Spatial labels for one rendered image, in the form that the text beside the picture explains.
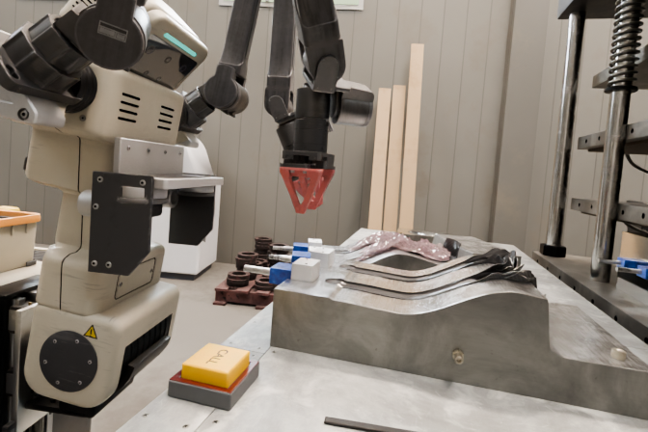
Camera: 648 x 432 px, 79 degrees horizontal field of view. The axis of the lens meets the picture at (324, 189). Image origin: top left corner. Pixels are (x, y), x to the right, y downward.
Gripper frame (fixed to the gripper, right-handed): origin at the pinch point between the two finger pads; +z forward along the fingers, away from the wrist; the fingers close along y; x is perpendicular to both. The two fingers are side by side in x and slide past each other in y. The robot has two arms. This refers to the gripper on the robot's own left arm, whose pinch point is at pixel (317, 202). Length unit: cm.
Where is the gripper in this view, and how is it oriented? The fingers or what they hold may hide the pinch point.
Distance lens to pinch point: 92.5
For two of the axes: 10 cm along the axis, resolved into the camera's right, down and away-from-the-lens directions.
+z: 3.7, 9.3, 0.0
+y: 0.9, -0.4, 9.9
